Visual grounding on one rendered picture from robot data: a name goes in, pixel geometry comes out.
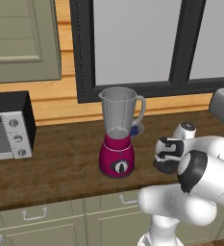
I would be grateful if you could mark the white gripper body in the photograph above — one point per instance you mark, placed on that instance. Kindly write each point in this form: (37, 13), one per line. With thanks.
(161, 145)

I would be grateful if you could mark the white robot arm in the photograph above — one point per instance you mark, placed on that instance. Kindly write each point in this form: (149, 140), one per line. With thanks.
(187, 198)

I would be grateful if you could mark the magenta blender with clear jar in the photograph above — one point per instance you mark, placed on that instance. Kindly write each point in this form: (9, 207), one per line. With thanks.
(117, 153)

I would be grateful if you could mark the blue berries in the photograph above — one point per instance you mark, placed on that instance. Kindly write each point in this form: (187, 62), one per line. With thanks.
(134, 130)

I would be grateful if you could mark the narrow olive drawer front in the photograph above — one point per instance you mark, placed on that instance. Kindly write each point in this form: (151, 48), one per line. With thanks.
(107, 201)

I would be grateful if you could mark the black framed window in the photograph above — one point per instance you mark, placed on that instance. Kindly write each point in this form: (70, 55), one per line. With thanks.
(132, 41)

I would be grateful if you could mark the wide olive drawer front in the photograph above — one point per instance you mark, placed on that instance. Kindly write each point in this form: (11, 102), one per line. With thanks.
(59, 214)

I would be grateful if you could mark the black and silver toaster oven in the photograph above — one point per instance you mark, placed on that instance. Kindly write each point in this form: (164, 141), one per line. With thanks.
(11, 128)

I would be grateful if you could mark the olive wall cupboard door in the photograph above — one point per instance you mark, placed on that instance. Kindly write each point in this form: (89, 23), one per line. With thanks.
(20, 38)

